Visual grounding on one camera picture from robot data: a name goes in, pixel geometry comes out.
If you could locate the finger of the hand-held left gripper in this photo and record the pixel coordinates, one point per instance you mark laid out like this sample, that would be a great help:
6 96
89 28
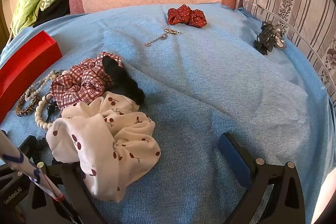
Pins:
27 145

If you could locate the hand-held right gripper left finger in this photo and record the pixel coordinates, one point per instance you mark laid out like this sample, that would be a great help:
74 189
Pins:
63 174

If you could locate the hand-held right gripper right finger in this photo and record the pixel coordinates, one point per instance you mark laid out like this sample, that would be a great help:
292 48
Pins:
233 158

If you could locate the white cherry-print scrunchie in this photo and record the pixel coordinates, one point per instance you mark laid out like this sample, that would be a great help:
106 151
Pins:
105 140

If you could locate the red plaid scrunchie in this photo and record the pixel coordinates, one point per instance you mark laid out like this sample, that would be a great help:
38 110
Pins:
78 85

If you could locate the red tray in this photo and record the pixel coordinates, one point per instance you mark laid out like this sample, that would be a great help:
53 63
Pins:
23 61

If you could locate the black scrunchie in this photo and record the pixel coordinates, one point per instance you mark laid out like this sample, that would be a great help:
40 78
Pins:
126 85

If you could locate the blue blanket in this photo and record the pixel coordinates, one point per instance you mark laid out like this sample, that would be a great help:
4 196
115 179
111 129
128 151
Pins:
210 82

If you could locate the black and silver hair bow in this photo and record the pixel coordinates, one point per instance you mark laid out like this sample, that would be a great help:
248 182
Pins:
265 37

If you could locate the dark cloth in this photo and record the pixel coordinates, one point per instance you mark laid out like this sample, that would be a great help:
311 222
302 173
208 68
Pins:
57 11

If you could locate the red polka-dot scrunchie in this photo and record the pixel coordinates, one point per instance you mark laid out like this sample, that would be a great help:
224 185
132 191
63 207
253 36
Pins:
183 15

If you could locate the striped floral pillow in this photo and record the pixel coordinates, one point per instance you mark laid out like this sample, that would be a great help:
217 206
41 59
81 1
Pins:
296 3

